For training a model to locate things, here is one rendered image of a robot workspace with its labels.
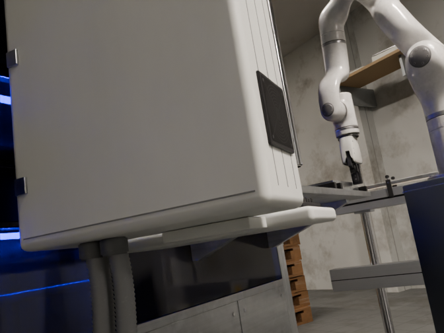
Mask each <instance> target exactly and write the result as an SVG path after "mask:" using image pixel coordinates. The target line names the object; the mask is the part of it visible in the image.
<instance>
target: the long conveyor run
mask: <svg viewBox="0 0 444 333"><path fill-rule="evenodd" d="M431 175H433V176H436V175H439V173H438V171H437V172H431V173H427V174H421V175H417V176H411V177H408V178H401V179H398V180H394V179H395V177H393V176H392V177H391V179H392V181H390V179H389V175H386V176H385V178H386V180H385V182H382V183H378V184H372V185H368V186H366V187H367V190H372V189H376V188H382V187H387V188H385V189H381V190H375V191H371V192H370V193H371V197H368V198H361V199H357V200H351V201H349V203H347V204H346V205H345V206H343V207H341V208H340V209H338V210H336V211H335V212H336V216H338V215H345V214H349V213H354V212H357V211H364V210H368V209H379V208H384V207H390V206H395V205H402V204H406V200H405V197H404V193H402V192H403V188H402V187H403V186H405V185H407V184H405V185H401V186H397V184H403V183H407V182H413V181H417V180H423V179H426V178H429V176H431Z"/></svg>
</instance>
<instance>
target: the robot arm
mask: <svg viewBox="0 0 444 333"><path fill-rule="evenodd" d="M353 1H354V0H330V2H329V3H328V4H327V6H325V8H324V9H323V10H322V12H321V14H320V16H319V20H318V25H319V32H320V41H321V46H322V55H323V60H324V68H325V76H324V77H323V79H322V81H321V82H320V85H319V87H318V101H319V107H320V113H321V115H322V117H323V118H324V119H325V120H327V121H329V122H332V123H333V124H334V130H335V134H336V138H337V139H338V141H339V142H340V152H341V158H342V164H343V165H345V166H348V167H349V168H350V172H351V178H352V182H353V185H357V184H362V183H363V179H362V176H361V170H360V165H361V164H362V162H363V161H362V157H361V151H360V148H359V143H358V141H357V138H358V137H359V135H358V134H359V127H358V124H357V118H356V115H355V109H354V105H353V100H352V95H351V93H349V92H339V88H340V83H343V82H344V81H346V80H347V79H348V77H349V75H350V67H349V61H348V51H347V46H346V37H345V31H344V25H345V23H346V21H347V19H348V15H349V12H350V6H351V4H352V2H353ZM356 1H358V2H360V3H361V4H362V5H363V6H364V7H365V8H366V9H367V10H368V11H369V12H370V13H371V16H372V17H373V20H374V21H375V23H376V24H377V26H378V27H379V28H380V29H381V30H382V31H383V33H384V34H385V35H386V36H387V38H388V39H389V40H390V41H391V42H392V43H393V44H394V45H395V46H396V47H397V48H398V49H399V50H400V51H401V52H402V53H403V54H404V55H405V56H406V57H405V70H406V74H407V77H408V80H409V82H410V84H411V86H412V89H413V90H414V92H415V94H416V96H417V98H418V100H419V101H420V104H421V105H422V108H423V111H424V116H425V120H426V124H427V129H428V132H429V137H430V140H431V145H432V148H433V153H434V156H435V161H436V164H437V169H438V173H439V175H436V176H433V175H431V176H429V178H428V179H427V180H431V179H434V178H439V177H442V176H444V45H443V44H442V43H441V42H440V41H439V40H438V39H437V38H436V37H434V36H433V35H432V34H431V33H430V32H429V31H428V30H426V29H425V28H424V27H423V26H422V25H421V24H420V23H419V22H418V21H417V20H416V19H415V18H414V17H413V16H412V15H411V13H410V12H409V11H408V10H407V9H406V8H405V7H404V5H403V4H402V3H401V2H400V1H399V0H356Z"/></svg>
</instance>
